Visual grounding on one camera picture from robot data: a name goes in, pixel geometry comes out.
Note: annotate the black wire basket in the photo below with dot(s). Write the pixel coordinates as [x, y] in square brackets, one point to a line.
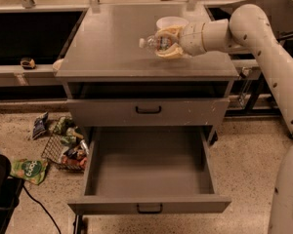
[58, 146]

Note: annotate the green snack packet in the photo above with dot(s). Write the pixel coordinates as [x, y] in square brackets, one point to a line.
[62, 125]

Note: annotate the red snack packet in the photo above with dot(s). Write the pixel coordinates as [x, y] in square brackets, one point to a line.
[74, 164]

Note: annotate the green snack bag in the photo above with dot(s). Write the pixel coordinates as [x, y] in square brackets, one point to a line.
[32, 171]

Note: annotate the dark blue snack bag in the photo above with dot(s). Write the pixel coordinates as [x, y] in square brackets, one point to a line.
[39, 126]

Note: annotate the white ceramic bowl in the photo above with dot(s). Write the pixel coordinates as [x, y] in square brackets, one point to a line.
[166, 22]

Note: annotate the black tray stand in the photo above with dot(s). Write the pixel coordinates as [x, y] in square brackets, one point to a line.
[251, 95]

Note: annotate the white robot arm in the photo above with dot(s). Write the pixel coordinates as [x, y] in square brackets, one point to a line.
[248, 28]

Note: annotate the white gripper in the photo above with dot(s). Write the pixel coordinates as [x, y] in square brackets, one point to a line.
[190, 39]

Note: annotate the grey drawer cabinet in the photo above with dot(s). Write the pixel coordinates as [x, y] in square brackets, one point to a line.
[105, 61]

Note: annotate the closed grey top drawer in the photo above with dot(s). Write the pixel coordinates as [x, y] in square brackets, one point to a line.
[148, 112]

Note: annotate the open grey middle drawer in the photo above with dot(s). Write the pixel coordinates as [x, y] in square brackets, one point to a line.
[148, 171]

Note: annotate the clear plastic water bottle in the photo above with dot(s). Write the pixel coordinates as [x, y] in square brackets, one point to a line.
[156, 44]

